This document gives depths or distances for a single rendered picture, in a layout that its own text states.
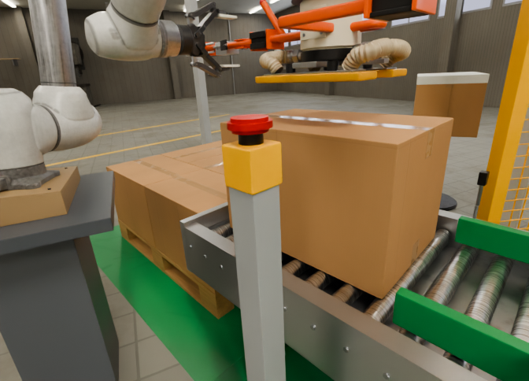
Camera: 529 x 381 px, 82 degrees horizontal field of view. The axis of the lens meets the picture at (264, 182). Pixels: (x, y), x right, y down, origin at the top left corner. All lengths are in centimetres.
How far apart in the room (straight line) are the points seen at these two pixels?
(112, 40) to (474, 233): 112
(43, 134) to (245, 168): 80
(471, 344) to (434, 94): 189
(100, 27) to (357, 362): 90
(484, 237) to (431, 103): 143
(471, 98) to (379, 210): 177
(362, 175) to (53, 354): 113
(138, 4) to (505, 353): 95
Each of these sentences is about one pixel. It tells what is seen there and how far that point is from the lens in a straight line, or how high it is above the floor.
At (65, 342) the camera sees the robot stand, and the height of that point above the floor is 30.
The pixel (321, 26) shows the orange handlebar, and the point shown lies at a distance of 85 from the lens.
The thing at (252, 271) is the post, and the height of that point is 78.
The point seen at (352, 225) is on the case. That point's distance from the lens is 80.
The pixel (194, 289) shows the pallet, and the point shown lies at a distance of 178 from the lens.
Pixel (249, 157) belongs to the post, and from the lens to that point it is 44.
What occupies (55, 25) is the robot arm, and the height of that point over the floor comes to 127.
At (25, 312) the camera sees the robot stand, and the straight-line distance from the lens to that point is 124.
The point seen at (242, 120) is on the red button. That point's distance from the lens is 44.
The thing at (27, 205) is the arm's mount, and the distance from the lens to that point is 104.
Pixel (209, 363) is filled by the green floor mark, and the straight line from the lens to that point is 146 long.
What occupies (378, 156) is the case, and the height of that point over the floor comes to 92.
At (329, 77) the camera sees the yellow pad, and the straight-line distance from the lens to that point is 80.
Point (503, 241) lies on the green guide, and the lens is 114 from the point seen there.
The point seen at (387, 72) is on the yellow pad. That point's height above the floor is 108.
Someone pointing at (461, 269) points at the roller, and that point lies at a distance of 107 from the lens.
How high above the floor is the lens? 110
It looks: 20 degrees down
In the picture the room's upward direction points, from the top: 3 degrees counter-clockwise
